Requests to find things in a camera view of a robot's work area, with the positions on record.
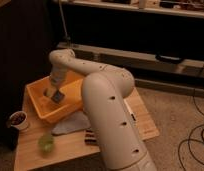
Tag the grey blue cloth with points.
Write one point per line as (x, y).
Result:
(78, 121)

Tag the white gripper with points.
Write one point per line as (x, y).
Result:
(50, 90)

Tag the metal lamp stand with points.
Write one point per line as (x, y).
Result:
(66, 35)

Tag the upper wooden shelf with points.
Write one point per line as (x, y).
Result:
(139, 8)

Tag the wooden table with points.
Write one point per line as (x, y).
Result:
(71, 146)

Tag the black device on shelf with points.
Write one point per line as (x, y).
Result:
(168, 59)

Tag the orange plastic tray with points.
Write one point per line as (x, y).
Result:
(52, 112)

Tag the white cup with snacks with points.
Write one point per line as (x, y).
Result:
(19, 120)

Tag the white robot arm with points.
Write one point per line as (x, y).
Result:
(103, 91)

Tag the blue sponge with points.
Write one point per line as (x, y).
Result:
(57, 97)

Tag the white handled spoon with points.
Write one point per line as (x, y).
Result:
(130, 110)

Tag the grey low shelf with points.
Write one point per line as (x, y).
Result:
(136, 60)

